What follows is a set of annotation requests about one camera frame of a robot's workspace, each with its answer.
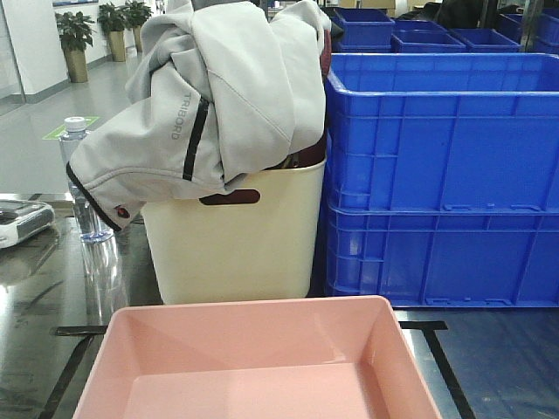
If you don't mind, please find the pink plastic bin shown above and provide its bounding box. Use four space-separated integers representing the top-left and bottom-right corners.
74 296 440 418

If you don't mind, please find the stainless steel shelf cart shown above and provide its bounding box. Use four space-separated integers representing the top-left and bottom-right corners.
1 194 558 418

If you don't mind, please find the cream plastic basket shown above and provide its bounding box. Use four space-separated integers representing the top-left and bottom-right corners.
141 162 325 305

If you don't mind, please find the grey jacket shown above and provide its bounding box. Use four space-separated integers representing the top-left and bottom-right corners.
66 1 331 231

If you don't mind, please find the stacked lower blue crate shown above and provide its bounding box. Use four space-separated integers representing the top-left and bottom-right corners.
324 204 558 307

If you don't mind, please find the stacked blue crate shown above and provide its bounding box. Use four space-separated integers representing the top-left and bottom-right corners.
326 53 558 211
324 204 558 307

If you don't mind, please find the stacked upper blue crate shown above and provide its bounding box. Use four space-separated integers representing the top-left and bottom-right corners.
326 53 558 211

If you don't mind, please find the clear water bottle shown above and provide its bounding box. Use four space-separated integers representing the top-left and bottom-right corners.
58 115 115 243

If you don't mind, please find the background blue crate left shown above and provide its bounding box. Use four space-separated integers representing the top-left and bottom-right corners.
333 8 395 53

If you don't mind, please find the background blue crate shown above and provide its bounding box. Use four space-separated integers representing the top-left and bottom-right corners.
450 29 521 53
390 20 466 53
333 8 395 53

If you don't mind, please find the background blue crate middle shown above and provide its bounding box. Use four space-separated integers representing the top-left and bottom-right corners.
390 20 466 53

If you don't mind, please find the plant in gold pot far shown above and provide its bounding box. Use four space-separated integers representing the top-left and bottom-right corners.
124 1 152 52

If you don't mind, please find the plant in gold pot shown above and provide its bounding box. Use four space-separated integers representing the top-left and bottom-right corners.
124 1 152 52
97 2 126 62
55 11 94 83

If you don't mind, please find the plant in gold pot middle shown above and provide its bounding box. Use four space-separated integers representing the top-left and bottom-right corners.
97 2 126 62

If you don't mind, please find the white handheld device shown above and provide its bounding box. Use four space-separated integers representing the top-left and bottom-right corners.
1 200 55 249

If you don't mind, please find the background blue crate right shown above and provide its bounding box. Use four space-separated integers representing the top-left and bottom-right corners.
450 29 521 53

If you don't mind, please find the plant in gold pot near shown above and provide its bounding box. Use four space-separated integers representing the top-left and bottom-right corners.
55 11 94 83

